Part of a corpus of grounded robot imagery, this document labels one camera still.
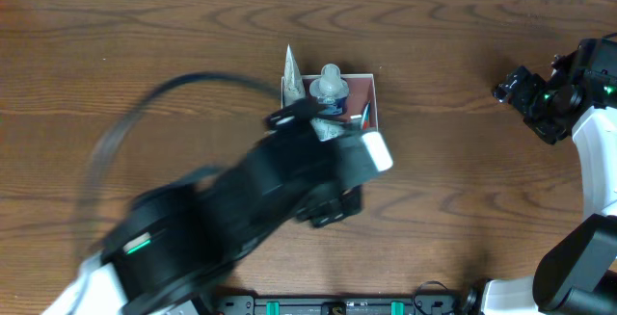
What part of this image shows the white cream tube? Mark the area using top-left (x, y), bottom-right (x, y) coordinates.
top-left (282, 45), bottom-right (306, 107)

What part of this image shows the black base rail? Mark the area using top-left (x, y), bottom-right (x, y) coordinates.
top-left (213, 280), bottom-right (480, 315)

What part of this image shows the dark blue clear bottle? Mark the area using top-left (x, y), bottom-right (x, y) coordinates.
top-left (309, 64), bottom-right (350, 116)

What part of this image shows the green white soap packet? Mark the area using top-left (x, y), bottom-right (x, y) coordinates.
top-left (310, 118), bottom-right (354, 142)

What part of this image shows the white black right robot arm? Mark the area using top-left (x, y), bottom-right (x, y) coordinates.
top-left (459, 34), bottom-right (616, 314)

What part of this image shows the red green toothpaste tube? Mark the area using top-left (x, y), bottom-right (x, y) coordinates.
top-left (360, 101), bottom-right (371, 130)

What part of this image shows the white box, pink inside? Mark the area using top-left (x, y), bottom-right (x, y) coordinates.
top-left (302, 73), bottom-right (379, 130)

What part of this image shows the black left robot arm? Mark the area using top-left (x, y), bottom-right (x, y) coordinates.
top-left (49, 100), bottom-right (393, 314)

